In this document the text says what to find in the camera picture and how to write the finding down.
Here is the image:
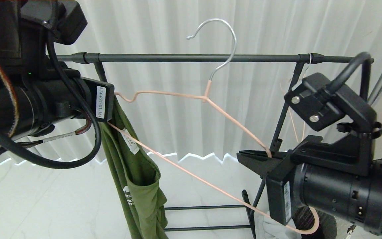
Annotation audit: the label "green printed shirt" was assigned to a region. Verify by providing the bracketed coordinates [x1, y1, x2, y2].
[100, 96, 169, 239]

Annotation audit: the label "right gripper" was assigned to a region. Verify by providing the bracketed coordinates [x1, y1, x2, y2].
[237, 150, 382, 234]

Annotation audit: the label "white curtain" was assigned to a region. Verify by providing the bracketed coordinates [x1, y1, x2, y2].
[0, 0, 382, 165]

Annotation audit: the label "white laundry basket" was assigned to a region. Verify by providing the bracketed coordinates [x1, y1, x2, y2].
[292, 206, 355, 239]

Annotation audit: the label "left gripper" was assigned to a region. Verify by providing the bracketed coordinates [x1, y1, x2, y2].
[17, 77, 115, 135]

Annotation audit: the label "pink clothes hanger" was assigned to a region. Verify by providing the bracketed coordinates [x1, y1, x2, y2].
[107, 18, 320, 235]
[279, 61, 311, 144]

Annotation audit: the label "pale grey shorts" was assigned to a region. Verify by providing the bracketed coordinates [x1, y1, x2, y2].
[256, 212, 302, 239]

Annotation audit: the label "black clothes rack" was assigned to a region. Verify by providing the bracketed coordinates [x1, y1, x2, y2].
[57, 51, 375, 239]

